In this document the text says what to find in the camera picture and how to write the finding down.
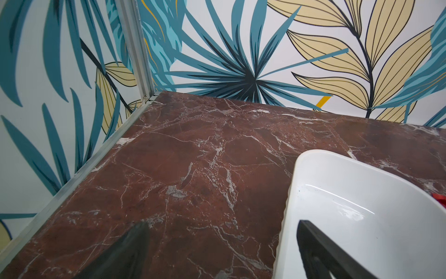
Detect red tea bag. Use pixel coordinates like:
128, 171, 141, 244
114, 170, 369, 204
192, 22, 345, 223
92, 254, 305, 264
432, 194, 446, 208

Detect white plastic storage box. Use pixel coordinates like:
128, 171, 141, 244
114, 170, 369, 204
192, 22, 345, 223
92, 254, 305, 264
273, 149, 446, 279

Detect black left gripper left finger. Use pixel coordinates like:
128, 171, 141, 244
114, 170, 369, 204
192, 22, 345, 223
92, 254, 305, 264
75, 222, 150, 279

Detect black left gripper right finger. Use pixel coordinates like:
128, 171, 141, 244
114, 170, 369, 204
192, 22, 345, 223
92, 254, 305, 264
296, 220, 375, 279

